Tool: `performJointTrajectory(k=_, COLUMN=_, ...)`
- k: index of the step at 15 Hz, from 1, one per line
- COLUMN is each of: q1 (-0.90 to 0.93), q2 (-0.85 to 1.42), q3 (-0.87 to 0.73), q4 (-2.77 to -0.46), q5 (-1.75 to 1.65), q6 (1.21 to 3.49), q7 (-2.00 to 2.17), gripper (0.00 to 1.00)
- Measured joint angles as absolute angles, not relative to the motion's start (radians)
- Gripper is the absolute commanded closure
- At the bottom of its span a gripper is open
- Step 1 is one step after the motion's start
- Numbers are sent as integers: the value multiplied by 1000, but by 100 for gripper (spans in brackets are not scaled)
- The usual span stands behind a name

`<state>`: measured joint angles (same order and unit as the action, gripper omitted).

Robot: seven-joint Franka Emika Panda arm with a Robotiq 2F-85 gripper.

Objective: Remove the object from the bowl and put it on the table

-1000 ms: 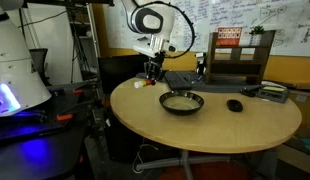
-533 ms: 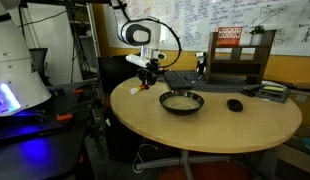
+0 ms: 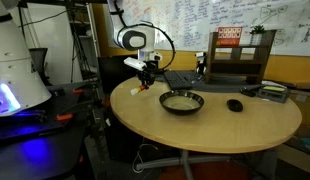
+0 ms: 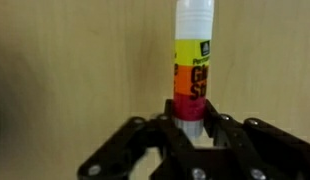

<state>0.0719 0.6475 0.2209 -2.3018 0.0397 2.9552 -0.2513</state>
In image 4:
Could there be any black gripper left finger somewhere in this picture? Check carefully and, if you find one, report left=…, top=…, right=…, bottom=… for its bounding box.
left=76, top=98, right=196, bottom=180

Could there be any glue stick with yellow-orange-red label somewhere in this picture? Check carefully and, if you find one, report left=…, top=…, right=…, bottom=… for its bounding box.
left=170, top=0, right=216, bottom=138

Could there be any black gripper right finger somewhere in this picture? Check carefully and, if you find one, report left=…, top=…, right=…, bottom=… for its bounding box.
left=202, top=98, right=310, bottom=180

